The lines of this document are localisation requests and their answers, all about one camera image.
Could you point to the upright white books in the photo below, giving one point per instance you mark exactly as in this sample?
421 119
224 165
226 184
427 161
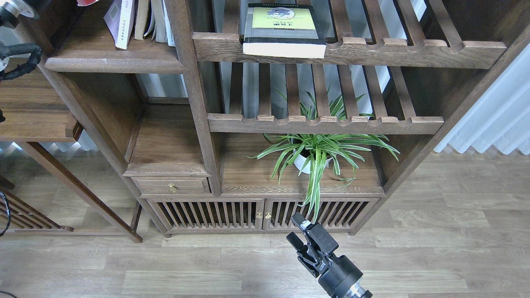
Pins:
162 29

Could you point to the red paperback book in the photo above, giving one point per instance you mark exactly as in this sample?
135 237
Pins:
86 2

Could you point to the white plant pot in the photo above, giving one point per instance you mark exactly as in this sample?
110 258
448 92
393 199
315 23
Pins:
304 164

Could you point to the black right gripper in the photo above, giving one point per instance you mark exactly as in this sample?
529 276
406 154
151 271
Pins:
338 276

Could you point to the yellow and black book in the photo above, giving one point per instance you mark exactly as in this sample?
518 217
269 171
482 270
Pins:
283 30

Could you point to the dark wooden bookshelf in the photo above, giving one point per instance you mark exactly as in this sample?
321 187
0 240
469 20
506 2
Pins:
185 115

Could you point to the brass cabinet door knobs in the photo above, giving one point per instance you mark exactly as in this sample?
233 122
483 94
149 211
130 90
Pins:
261 215

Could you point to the upright tan book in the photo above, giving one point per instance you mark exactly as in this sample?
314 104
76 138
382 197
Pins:
143 19

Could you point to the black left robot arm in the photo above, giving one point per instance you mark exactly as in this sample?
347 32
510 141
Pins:
9 13

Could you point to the pale lilac paperback book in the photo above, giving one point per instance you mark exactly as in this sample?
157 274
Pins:
120 21

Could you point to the brass drawer knob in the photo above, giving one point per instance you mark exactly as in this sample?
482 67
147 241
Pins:
172 188

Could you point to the green spider plant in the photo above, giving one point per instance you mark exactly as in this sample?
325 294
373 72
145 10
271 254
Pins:
346 146

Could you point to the white curtain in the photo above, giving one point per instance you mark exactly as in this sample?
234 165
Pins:
500 119

